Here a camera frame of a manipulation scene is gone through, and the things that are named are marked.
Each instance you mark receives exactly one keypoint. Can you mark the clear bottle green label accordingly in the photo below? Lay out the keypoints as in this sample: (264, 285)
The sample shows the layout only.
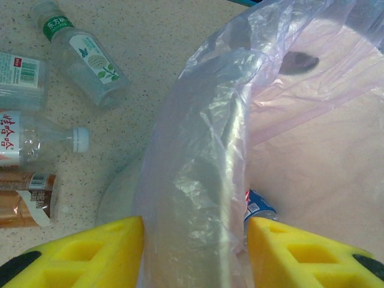
(81, 60)

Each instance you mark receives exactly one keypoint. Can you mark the brown label plastic bottle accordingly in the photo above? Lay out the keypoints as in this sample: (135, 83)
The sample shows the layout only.
(27, 198)

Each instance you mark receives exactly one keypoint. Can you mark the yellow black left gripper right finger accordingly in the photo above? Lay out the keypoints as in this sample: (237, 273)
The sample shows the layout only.
(315, 255)

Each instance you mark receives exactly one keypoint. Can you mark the translucent pink bin liner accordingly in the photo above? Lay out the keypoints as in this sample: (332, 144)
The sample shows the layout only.
(210, 135)

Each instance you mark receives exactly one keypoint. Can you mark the clear bottle red white label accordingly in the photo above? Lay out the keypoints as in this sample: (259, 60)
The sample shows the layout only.
(45, 144)

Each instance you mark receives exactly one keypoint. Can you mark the clear bottle white barcode label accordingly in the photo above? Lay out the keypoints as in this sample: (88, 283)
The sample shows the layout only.
(21, 81)

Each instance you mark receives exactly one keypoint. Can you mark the clear bottle blue label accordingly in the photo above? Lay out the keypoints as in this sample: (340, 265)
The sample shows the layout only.
(258, 207)

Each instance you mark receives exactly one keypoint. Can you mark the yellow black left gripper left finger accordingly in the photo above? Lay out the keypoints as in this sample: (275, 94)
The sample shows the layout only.
(75, 255)

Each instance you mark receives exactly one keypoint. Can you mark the white plastic bin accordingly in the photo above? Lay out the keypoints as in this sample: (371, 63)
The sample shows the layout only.
(120, 195)

